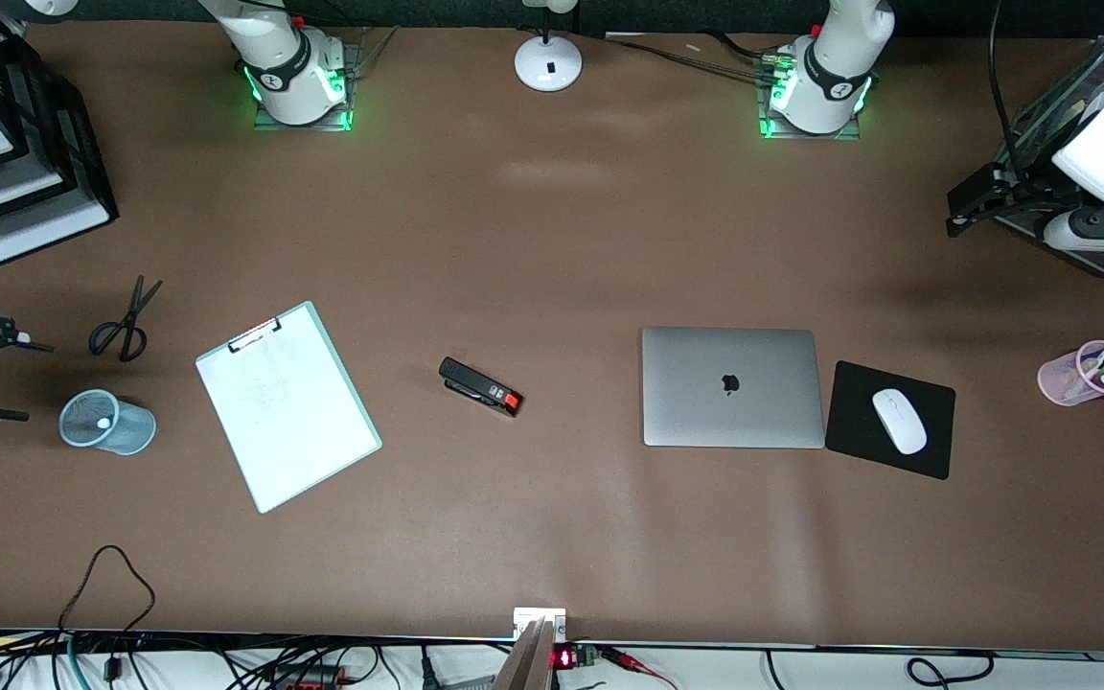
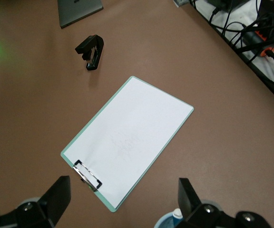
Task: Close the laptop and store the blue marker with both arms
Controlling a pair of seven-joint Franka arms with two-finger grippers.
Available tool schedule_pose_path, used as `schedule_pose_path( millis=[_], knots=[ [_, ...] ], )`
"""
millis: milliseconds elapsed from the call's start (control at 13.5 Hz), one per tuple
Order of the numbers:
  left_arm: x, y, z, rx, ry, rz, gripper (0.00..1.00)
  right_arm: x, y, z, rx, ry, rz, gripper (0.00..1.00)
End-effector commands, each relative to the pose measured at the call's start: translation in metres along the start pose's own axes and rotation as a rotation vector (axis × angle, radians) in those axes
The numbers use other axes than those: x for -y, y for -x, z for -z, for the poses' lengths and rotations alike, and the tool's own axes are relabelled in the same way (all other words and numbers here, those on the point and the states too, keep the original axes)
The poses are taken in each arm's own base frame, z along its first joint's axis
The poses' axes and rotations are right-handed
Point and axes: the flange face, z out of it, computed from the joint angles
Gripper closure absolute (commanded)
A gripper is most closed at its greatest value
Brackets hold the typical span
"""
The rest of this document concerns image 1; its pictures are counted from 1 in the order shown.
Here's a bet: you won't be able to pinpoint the white round lamp stand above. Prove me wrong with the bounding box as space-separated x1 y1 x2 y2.
514 0 584 93

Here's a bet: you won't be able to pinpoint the black stacked paper tray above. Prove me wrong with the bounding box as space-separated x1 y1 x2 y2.
0 17 119 267

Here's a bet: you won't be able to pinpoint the pink translucent pen cup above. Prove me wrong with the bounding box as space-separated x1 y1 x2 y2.
1037 340 1104 407

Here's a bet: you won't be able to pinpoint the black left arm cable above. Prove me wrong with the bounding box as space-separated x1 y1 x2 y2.
988 0 1032 183

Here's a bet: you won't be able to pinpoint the dark metal mesh tray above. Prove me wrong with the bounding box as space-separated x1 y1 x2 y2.
993 0 1104 281

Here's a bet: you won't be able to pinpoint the red cable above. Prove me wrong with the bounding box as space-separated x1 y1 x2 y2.
598 647 679 690

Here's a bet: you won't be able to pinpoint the black looped cable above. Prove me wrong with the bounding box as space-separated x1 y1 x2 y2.
57 544 157 635

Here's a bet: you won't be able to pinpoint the black stapler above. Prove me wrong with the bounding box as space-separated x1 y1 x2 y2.
438 356 524 419

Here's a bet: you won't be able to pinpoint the black mouse pad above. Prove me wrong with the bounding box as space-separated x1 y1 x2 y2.
824 360 956 481

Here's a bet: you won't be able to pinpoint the grey wedge bracket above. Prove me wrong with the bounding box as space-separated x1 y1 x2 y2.
493 618 556 690

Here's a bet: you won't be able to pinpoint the black base power cable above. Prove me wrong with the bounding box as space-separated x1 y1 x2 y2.
605 32 783 82

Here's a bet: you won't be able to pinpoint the silver laptop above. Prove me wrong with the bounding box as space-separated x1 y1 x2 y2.
641 326 827 449

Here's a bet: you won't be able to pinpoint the teal clipboard with white paper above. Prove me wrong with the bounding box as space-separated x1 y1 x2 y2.
195 300 383 516

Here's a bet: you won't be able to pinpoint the white computer mouse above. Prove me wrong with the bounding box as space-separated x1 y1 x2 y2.
872 388 929 456

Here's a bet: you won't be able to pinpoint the light blue mesh pen cup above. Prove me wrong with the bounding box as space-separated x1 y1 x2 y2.
58 388 158 456

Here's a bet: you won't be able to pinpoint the black and blue scissors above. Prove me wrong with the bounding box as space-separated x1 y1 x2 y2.
88 275 164 363

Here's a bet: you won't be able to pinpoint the teal cable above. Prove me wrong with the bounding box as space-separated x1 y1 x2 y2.
63 634 93 690

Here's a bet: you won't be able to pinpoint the small white box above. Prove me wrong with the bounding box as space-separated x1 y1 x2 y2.
514 608 567 641

